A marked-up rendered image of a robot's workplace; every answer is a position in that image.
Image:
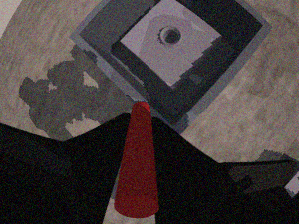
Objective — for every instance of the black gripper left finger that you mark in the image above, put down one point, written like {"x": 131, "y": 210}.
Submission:
{"x": 81, "y": 169}

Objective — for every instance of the dark red peg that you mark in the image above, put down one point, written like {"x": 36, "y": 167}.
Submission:
{"x": 136, "y": 189}

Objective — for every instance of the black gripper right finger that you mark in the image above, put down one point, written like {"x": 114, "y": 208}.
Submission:
{"x": 190, "y": 184}

